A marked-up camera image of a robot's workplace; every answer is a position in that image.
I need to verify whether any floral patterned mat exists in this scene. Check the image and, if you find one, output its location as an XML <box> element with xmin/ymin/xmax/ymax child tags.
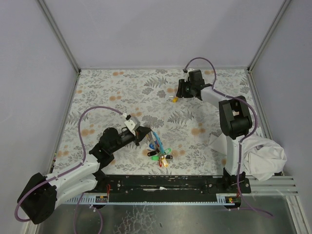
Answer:
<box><xmin>57</xmin><ymin>68</ymin><xmax>270</xmax><ymax>176</ymax></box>

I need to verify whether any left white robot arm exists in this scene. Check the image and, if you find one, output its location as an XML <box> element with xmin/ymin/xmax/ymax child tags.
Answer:
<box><xmin>17</xmin><ymin>126</ymin><xmax>151</xmax><ymax>224</ymax></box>

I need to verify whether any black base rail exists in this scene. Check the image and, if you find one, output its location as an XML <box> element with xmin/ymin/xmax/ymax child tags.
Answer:
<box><xmin>89</xmin><ymin>175</ymin><xmax>251</xmax><ymax>204</ymax></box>

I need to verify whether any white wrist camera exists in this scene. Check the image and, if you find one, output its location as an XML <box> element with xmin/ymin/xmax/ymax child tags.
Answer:
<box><xmin>183</xmin><ymin>69</ymin><xmax>192</xmax><ymax>82</ymax></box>
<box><xmin>124</xmin><ymin>114</ymin><xmax>140</xmax><ymax>136</ymax></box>

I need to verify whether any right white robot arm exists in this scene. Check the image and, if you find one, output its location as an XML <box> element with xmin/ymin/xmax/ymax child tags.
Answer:
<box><xmin>176</xmin><ymin>70</ymin><xmax>253</xmax><ymax>176</ymax></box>

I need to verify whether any bunch of coloured key tags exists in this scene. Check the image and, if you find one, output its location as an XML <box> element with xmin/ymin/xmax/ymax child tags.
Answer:
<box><xmin>147</xmin><ymin>131</ymin><xmax>173</xmax><ymax>168</ymax></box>

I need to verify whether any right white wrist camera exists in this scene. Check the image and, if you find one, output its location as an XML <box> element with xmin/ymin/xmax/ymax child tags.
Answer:
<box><xmin>183</xmin><ymin>69</ymin><xmax>192</xmax><ymax>82</ymax></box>

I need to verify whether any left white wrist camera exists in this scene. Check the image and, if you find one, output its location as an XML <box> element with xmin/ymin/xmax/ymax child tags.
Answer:
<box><xmin>124</xmin><ymin>114</ymin><xmax>140</xmax><ymax>136</ymax></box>

